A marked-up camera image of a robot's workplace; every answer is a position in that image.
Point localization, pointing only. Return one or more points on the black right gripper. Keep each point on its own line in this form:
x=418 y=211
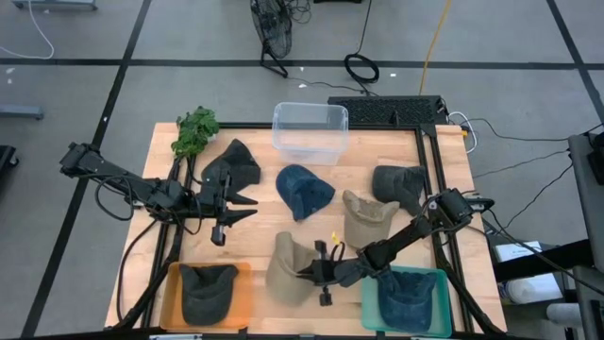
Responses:
x=330 y=274

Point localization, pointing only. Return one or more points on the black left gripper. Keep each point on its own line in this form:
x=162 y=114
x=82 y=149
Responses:
x=218 y=198

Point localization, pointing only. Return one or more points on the tan hat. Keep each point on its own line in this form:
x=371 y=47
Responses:
x=365 y=222
x=285 y=269

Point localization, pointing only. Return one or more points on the black hat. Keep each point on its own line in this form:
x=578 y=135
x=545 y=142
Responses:
x=240 y=163

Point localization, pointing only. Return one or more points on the blue denim hat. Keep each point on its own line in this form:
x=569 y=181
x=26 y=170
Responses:
x=406 y=302
x=302 y=189

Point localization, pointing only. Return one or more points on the dark grey hat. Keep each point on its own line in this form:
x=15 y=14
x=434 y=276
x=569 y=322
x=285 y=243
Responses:
x=207 y=293
x=394 y=184

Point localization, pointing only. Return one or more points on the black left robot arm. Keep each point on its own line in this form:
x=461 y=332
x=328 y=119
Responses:
x=118 y=175

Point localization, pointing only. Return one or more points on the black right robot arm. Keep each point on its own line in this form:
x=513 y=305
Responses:
x=406 y=236

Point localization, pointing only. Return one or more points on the small yellow tag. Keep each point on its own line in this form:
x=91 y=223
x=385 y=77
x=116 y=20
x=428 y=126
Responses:
x=336 y=237

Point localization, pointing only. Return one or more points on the teal plastic tray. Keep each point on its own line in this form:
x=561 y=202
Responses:
x=369 y=311

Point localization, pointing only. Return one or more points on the orange plastic tray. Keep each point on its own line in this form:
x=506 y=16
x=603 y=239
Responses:
x=244 y=307

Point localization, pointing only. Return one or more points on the green leafy plant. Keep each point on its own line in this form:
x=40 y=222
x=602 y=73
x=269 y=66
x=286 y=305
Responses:
x=193 y=132

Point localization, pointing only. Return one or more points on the clear plastic bin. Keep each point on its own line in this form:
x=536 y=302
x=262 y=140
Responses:
x=309 y=137

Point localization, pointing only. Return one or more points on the black vented box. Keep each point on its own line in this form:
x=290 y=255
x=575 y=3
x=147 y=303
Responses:
x=387 y=111

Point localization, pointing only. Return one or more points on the black floor fan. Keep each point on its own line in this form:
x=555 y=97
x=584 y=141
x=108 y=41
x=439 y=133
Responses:
x=273 y=28

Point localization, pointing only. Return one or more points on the white box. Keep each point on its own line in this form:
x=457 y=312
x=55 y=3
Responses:
x=516 y=251

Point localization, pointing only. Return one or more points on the white paper roll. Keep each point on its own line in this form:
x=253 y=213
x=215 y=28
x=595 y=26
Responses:
x=533 y=289

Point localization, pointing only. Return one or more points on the black shelf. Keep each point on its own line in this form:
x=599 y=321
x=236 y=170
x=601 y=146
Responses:
x=542 y=262

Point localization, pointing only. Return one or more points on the grey metal bar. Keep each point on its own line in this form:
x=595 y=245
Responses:
x=21 y=112

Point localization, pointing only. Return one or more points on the black object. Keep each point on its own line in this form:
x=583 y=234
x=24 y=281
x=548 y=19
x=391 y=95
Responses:
x=5 y=158

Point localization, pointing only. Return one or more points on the grey metal base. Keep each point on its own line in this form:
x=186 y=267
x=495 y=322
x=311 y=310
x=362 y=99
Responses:
x=56 y=5

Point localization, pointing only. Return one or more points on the grey cart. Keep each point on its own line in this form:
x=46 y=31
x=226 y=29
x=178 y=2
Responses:
x=587 y=198

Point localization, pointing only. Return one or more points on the black aluminium frame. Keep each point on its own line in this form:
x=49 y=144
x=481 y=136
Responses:
x=418 y=139

